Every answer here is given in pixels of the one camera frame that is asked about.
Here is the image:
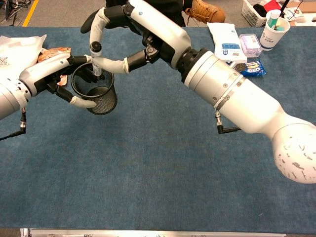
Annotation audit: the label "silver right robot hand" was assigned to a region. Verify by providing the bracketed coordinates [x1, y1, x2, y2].
[80, 0, 192, 75]

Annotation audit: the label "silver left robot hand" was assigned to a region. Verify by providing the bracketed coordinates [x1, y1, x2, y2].
[19, 53, 98, 109]

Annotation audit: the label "black cap whiteboard marker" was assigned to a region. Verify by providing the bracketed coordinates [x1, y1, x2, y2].
[89, 41, 106, 81]

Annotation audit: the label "black mesh pen cup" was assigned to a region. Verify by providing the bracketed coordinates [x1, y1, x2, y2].
[71, 62, 118, 116]

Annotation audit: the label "orange peanut snack pouch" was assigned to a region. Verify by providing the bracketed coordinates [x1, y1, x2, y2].
[37, 47, 72, 87]

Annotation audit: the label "person black trousers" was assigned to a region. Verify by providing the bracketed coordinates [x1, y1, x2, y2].
[105, 0, 193, 27]

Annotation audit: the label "white plastic bag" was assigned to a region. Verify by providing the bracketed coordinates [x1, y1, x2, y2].
[0, 34, 47, 75]

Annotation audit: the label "tan leather boot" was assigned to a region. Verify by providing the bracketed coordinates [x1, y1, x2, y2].
[184, 0, 226, 25]

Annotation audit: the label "white blue tissue pack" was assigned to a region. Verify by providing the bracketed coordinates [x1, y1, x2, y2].
[206, 22, 248, 65]

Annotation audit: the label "white plastic basket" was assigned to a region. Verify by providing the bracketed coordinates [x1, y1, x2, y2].
[241, 0, 282, 27]

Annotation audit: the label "clear box purple contents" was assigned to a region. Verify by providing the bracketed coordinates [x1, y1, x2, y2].
[238, 33, 263, 58]

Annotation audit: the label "black item in basket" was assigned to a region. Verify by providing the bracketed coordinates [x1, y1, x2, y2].
[253, 3, 267, 18]

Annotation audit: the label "blue cookie pack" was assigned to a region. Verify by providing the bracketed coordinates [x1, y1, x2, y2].
[233, 60, 267, 78]

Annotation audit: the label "white paper cup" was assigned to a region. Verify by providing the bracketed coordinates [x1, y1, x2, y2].
[259, 16, 291, 52]

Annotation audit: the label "white green tube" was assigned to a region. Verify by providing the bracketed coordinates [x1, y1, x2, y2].
[266, 9, 281, 29]

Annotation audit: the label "red item in basket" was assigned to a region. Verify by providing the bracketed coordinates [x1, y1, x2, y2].
[261, 0, 282, 12]

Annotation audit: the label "blue felt table cloth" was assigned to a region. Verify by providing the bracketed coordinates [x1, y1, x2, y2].
[0, 26, 316, 235]

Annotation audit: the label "white printed package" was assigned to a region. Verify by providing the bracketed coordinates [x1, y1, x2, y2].
[281, 6, 306, 25]

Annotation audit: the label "brown cardboard box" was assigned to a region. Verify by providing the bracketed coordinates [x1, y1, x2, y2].
[287, 0, 316, 14]

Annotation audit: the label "black cable bundle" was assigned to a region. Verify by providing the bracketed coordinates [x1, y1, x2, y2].
[0, 0, 32, 27]

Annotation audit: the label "aluminium table edge rail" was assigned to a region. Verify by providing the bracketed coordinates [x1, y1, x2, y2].
[20, 228, 287, 237]

